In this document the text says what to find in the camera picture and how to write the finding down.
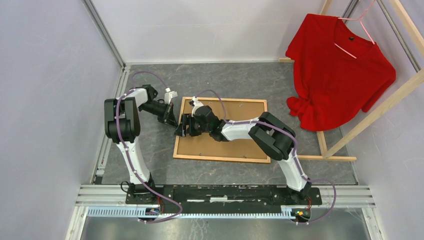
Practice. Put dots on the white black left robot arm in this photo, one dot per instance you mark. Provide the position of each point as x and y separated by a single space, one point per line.
122 125

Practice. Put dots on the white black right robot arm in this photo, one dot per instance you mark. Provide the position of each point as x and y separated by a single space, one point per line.
271 135

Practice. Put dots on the red t-shirt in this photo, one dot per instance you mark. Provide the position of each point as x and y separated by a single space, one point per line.
336 73

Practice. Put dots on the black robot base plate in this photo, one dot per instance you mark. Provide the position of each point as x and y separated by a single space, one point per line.
225 199

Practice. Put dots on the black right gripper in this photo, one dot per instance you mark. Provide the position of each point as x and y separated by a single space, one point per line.
181 130

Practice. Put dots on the aluminium rail frame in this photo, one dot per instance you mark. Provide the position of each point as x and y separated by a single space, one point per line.
348 212

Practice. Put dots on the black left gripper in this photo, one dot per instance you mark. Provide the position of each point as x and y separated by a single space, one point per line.
171 118

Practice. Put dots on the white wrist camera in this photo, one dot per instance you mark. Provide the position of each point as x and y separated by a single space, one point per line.
195 104
169 95

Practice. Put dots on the wooden clothes rack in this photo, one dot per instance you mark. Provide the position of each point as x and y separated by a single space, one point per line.
403 91

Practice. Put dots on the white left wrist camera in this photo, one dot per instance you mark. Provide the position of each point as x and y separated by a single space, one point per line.
169 95

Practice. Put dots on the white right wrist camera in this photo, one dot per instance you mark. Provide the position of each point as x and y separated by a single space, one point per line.
195 104

